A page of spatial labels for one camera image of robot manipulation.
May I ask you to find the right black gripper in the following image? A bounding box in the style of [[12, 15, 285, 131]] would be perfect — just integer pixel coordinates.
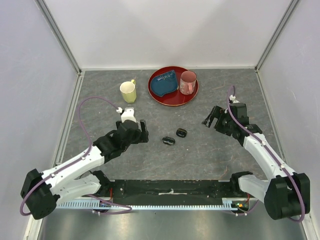
[[201, 105, 235, 137]]

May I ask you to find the black oval charging case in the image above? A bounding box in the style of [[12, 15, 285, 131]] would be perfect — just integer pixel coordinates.
[[162, 136, 176, 146]]

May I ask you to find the black glossy charging case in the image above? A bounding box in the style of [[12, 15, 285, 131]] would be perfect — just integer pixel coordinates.
[[175, 128, 188, 138]]

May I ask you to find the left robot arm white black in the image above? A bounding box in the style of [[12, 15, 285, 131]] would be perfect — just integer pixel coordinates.
[[20, 120, 149, 220]]

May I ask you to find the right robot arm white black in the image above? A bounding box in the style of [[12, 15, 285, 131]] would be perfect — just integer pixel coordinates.
[[202, 101, 311, 222]]

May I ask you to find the pink patterned mug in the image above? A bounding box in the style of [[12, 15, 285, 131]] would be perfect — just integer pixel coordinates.
[[179, 70, 197, 95]]

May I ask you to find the yellow-green mug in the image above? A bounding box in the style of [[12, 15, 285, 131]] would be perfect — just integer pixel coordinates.
[[119, 79, 137, 104]]

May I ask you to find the blue leaf-shaped dish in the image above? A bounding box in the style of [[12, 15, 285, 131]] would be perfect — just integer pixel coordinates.
[[150, 70, 179, 97]]

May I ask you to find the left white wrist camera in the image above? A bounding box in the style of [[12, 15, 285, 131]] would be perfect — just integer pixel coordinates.
[[116, 107, 137, 123]]

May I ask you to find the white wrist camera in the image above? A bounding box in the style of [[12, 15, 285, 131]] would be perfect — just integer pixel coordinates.
[[116, 107, 137, 123], [229, 94, 239, 104]]

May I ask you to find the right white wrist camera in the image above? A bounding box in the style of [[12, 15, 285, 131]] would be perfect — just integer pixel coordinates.
[[229, 94, 239, 104]]

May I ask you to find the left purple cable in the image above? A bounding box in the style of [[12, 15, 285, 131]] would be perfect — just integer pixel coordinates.
[[19, 96, 120, 216]]

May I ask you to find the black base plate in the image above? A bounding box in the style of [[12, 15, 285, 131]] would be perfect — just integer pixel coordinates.
[[96, 179, 248, 206]]

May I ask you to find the slotted cable duct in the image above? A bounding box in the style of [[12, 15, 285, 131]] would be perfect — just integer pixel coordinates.
[[56, 197, 239, 211]]

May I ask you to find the right aluminium frame post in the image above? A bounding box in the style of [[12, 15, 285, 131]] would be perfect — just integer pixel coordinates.
[[254, 0, 300, 73]]

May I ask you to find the aluminium frame post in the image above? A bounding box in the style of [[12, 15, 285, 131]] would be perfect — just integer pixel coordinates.
[[254, 0, 300, 73], [35, 0, 82, 75]]

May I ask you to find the left aluminium frame post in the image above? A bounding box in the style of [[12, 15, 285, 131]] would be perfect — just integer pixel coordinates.
[[35, 0, 82, 75]]

